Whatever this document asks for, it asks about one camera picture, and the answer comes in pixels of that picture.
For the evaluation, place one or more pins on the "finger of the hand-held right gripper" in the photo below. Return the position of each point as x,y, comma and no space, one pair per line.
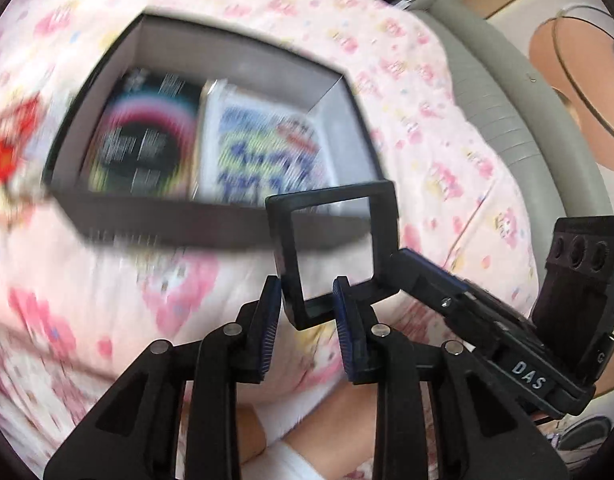
432,272
417,300

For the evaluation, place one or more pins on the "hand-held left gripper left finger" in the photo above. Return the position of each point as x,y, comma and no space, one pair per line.
267,330

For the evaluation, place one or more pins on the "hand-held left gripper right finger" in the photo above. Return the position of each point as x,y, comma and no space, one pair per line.
344,330

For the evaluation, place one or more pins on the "black square frame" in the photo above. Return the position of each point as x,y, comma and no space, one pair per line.
279,240

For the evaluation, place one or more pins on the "black cardboard box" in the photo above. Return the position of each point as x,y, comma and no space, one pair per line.
187,230

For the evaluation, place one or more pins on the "cartoon diamond painting kit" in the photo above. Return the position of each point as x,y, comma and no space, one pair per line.
257,150

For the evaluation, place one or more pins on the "person's bare leg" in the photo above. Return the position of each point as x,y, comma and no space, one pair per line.
337,425

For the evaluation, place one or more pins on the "fluffy pink printed blanket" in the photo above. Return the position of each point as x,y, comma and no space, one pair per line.
87,310

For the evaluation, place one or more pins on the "tan round stool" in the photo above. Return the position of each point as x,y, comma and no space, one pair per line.
587,100

